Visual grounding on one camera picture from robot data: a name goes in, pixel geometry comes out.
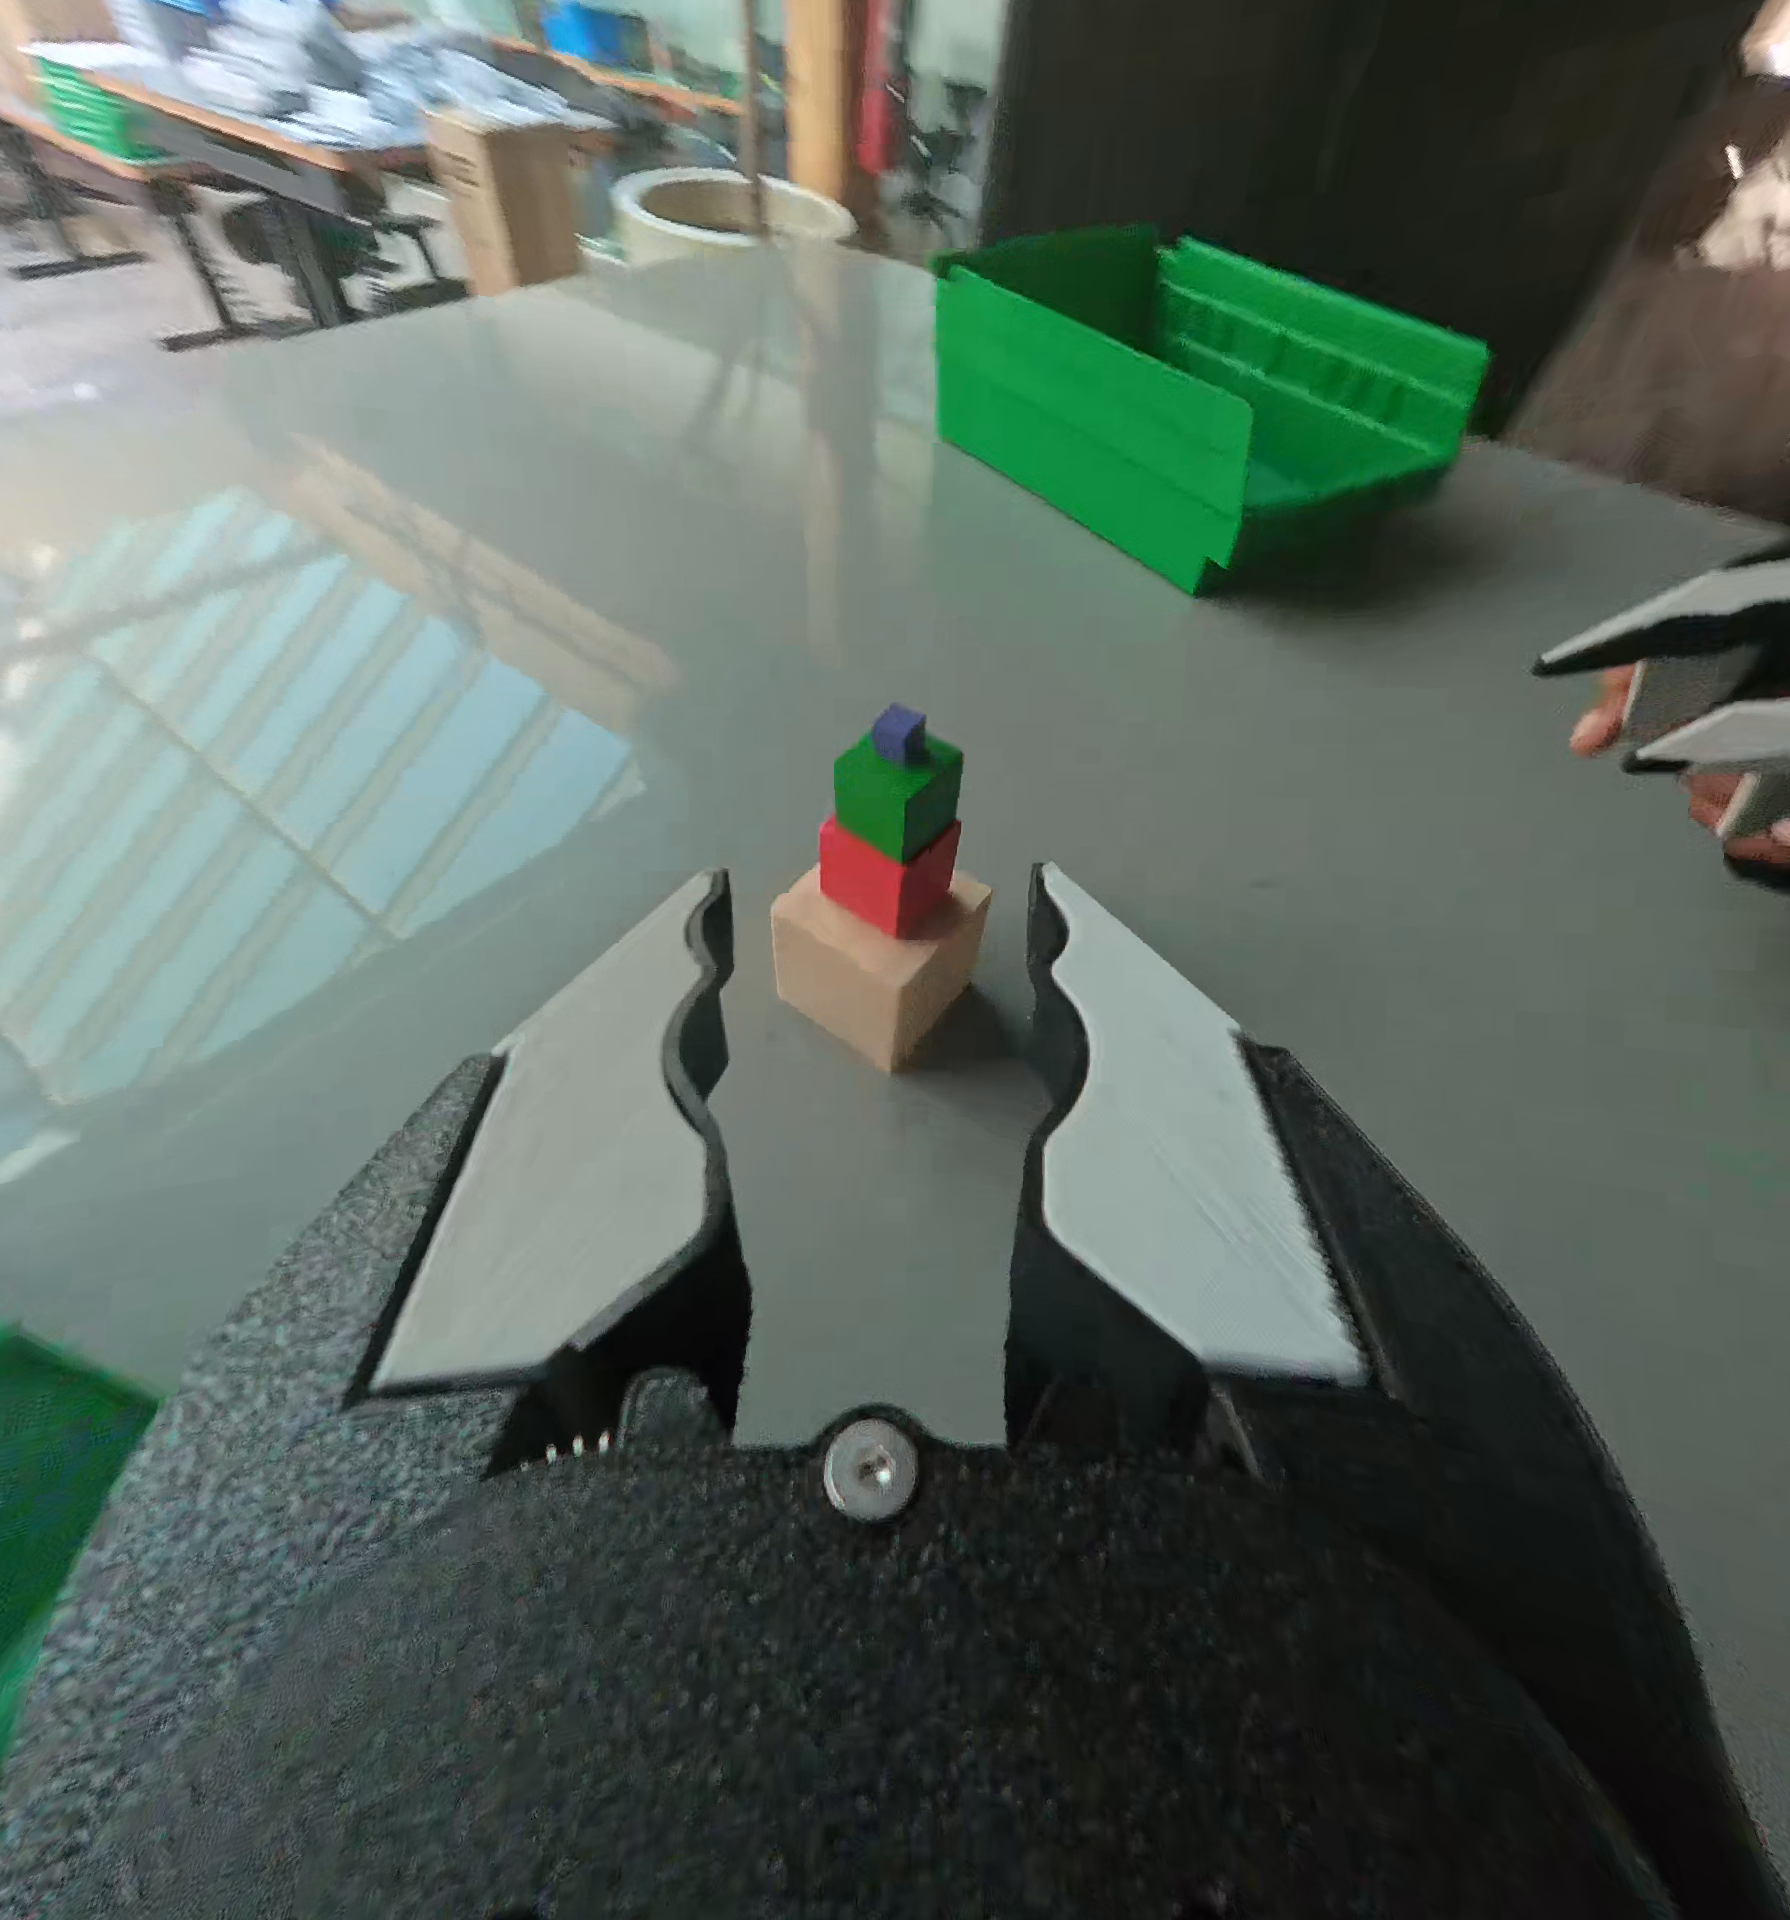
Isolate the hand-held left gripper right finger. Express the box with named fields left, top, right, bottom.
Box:
left=1003, top=864, right=1378, bottom=1449

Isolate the green plastic bin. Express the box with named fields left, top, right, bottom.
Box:
left=0, top=1282, right=163, bottom=1786
left=932, top=225, right=1489, bottom=598

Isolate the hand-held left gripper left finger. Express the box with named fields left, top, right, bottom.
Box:
left=342, top=865, right=753, bottom=1457

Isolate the green wooden cube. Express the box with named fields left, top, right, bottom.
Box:
left=831, top=727, right=963, bottom=865

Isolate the small cardboard box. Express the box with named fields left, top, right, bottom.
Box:
left=426, top=118, right=584, bottom=296

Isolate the pile of grey plastic bags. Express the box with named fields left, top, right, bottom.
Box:
left=183, top=0, right=538, bottom=138

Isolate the red wooden cube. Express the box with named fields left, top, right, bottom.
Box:
left=815, top=813, right=963, bottom=941

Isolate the long wooden work table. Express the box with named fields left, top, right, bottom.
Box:
left=0, top=62, right=628, bottom=347

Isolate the large plain wooden cube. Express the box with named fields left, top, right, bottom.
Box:
left=769, top=876, right=995, bottom=1075

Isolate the stack of green boxes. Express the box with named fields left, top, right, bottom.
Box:
left=32, top=52, right=140, bottom=160

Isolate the wooden pillar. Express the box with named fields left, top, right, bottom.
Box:
left=782, top=0, right=859, bottom=212

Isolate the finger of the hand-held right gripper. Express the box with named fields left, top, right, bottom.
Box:
left=1620, top=694, right=1790, bottom=844
left=1532, top=547, right=1790, bottom=757

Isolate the white round planter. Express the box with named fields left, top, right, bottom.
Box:
left=613, top=168, right=857, bottom=271

